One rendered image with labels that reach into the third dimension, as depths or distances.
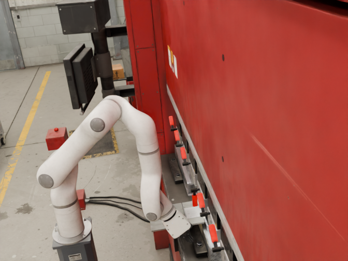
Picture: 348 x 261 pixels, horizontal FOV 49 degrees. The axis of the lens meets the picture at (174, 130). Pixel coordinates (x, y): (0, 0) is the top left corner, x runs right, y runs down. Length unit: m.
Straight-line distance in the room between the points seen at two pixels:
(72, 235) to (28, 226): 1.94
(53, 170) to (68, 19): 1.20
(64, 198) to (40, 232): 1.94
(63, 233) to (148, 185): 0.55
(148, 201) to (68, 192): 0.42
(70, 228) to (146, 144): 0.62
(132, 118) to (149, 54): 1.03
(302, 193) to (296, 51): 0.23
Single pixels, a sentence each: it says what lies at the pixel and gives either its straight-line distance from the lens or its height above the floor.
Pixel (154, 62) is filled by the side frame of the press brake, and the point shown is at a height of 1.55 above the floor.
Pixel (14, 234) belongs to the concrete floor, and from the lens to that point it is 3.84.
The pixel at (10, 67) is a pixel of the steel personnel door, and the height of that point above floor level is 0.07.
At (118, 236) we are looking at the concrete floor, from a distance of 3.47.
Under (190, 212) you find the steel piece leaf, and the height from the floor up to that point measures 1.00.
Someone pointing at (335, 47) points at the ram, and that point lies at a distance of 0.53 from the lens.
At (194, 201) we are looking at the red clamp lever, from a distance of 1.76.
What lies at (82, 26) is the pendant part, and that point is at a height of 1.80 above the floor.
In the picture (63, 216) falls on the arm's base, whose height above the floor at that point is 1.14.
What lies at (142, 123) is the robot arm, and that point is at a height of 1.61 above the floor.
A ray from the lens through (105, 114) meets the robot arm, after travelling 1.49.
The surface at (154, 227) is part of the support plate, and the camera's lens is 1.93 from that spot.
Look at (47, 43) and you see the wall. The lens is 8.99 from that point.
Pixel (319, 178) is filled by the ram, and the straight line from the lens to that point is 0.62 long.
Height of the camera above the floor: 2.23
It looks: 26 degrees down
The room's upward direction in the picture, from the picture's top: 5 degrees counter-clockwise
